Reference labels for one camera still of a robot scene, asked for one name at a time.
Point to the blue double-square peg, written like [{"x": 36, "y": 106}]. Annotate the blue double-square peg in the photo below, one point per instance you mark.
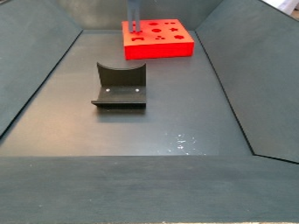
[{"x": 133, "y": 15}]

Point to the red shape-sorter board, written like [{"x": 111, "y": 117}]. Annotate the red shape-sorter board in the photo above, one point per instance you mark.
[{"x": 161, "y": 39}]

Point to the black curved holder stand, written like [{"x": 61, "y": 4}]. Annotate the black curved holder stand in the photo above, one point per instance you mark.
[{"x": 121, "y": 87}]

